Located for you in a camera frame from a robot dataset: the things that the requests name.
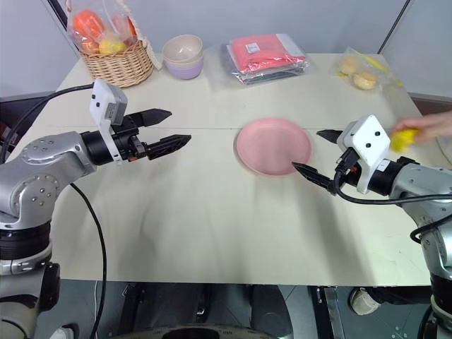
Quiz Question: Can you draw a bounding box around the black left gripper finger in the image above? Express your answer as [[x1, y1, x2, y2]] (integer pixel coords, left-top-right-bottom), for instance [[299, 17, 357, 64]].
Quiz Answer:
[[142, 133, 193, 161], [136, 109, 173, 128]]

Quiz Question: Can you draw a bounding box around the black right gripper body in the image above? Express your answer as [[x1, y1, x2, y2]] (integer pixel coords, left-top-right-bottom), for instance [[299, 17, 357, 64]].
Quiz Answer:
[[329, 146, 365, 195]]

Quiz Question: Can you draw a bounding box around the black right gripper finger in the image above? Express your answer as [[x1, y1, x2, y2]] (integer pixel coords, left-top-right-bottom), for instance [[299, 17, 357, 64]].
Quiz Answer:
[[290, 161, 335, 194], [316, 129, 345, 144]]

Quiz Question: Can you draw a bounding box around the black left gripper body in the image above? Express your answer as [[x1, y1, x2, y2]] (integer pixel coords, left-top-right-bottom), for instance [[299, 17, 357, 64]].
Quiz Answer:
[[112, 114, 150, 162]]

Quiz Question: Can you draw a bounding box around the yellow toy fruit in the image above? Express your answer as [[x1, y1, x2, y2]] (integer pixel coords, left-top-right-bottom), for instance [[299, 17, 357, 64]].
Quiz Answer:
[[98, 31, 128, 55], [389, 128, 422, 153]]

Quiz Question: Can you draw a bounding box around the pink round plate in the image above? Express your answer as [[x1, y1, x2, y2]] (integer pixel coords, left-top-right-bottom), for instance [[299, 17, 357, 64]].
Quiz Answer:
[[234, 117, 314, 177]]

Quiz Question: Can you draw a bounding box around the yellow toy fruit in bag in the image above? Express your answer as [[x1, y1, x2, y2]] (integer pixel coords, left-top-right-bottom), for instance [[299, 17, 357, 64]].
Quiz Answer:
[[98, 31, 128, 55]]

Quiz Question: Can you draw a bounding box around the small orange toy fruit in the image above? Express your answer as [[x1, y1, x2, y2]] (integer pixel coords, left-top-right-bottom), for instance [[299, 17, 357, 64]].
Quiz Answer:
[[80, 37, 100, 54]]

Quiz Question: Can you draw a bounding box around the orange toy fruit in bag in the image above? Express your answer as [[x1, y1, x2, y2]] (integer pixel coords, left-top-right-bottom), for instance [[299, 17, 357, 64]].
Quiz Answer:
[[112, 16, 137, 37]]

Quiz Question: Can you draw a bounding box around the red tomato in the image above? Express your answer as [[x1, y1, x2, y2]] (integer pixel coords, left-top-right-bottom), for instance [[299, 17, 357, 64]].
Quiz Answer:
[[72, 10, 106, 40]]

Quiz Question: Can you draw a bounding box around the person's bare hand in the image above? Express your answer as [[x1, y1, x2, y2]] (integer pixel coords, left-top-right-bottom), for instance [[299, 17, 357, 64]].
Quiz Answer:
[[392, 115, 439, 144]]

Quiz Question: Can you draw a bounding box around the purple bowl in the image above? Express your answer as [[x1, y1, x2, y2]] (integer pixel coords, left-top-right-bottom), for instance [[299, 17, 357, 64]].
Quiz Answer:
[[165, 60, 205, 81]]

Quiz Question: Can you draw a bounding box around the beige bowl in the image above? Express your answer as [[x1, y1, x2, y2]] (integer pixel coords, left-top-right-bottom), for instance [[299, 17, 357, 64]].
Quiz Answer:
[[163, 55, 205, 69], [162, 34, 204, 64]]

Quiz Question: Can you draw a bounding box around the woven wicker basket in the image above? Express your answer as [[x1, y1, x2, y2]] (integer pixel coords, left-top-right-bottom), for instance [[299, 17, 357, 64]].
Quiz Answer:
[[80, 0, 164, 89]]

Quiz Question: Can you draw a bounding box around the pale yellow round bun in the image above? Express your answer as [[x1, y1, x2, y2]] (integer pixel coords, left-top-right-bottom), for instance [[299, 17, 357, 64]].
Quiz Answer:
[[339, 56, 360, 76], [353, 70, 377, 90]]

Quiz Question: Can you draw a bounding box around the clear plastic bag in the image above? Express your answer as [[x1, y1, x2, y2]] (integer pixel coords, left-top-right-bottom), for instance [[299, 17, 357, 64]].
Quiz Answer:
[[206, 43, 248, 93]]

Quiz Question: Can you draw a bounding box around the dark cloth in plastic pack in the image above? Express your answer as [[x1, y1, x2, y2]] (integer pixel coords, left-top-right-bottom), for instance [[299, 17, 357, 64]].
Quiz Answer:
[[231, 59, 311, 86]]

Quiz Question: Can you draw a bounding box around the clear zip bag with buns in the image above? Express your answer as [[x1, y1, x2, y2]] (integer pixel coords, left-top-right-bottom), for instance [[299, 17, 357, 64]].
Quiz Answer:
[[328, 46, 404, 93]]

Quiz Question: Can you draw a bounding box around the red cloth in plastic pack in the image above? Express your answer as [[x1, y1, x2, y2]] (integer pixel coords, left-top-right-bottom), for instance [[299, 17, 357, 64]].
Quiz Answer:
[[227, 33, 308, 75]]

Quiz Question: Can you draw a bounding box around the dark slanted pole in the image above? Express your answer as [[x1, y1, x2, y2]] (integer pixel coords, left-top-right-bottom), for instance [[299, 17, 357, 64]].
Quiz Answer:
[[376, 0, 408, 54]]

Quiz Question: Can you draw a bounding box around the white shoe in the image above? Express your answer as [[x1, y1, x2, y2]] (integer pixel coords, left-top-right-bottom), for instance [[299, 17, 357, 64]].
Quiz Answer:
[[349, 286, 381, 316]]

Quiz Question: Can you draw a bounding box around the person's dark trouser leg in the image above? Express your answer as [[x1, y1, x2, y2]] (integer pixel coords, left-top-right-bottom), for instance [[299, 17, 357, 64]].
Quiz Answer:
[[369, 285, 433, 307]]

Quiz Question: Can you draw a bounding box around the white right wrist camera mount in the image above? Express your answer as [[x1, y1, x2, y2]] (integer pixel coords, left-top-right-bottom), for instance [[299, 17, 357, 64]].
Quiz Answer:
[[336, 114, 392, 195]]

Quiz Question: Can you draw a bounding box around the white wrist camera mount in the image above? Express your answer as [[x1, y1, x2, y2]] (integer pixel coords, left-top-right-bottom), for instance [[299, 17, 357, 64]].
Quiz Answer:
[[88, 78, 129, 164], [336, 114, 392, 195]]

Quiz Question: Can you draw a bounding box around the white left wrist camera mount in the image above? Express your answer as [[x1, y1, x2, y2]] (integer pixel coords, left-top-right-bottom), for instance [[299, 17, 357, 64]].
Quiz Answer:
[[88, 78, 129, 164]]

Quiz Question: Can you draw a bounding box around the black metal table frame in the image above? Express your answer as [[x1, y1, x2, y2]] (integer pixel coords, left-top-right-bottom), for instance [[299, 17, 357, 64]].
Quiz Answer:
[[306, 285, 346, 339]]

